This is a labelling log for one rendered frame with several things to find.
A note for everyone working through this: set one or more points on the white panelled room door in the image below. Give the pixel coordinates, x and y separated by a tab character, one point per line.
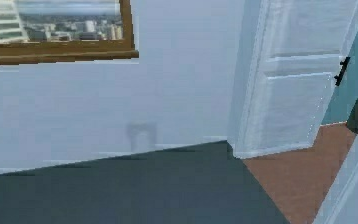
293	83

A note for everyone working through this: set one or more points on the wooden framed window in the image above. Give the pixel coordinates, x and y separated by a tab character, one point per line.
60	26

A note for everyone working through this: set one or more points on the dark green block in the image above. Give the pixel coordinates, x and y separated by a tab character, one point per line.
357	116

